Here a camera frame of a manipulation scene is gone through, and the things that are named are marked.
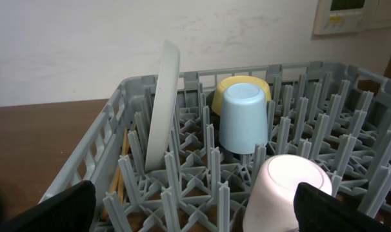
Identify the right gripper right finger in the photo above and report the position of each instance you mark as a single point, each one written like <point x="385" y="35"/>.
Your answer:
<point x="317" y="211"/>

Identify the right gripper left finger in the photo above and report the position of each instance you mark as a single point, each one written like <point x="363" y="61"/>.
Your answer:
<point x="70" y="210"/>

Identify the pink cup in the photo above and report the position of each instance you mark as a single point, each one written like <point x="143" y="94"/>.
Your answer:
<point x="270" y="206"/>

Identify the wooden chopstick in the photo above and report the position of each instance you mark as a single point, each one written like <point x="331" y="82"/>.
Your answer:
<point x="120" y="182"/>
<point x="115" y="181"/>

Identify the grey dishwasher rack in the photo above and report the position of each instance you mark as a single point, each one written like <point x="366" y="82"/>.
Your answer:
<point x="337" y="115"/>

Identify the grey round plate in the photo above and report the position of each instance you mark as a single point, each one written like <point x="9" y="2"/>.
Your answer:
<point x="163" y="108"/>

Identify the light blue cup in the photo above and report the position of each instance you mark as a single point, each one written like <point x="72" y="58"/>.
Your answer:
<point x="243" y="118"/>

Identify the yellow saucer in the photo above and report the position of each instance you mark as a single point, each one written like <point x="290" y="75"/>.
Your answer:
<point x="229" y="81"/>

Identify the white wall control panel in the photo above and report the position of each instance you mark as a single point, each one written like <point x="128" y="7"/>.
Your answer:
<point x="349" y="16"/>

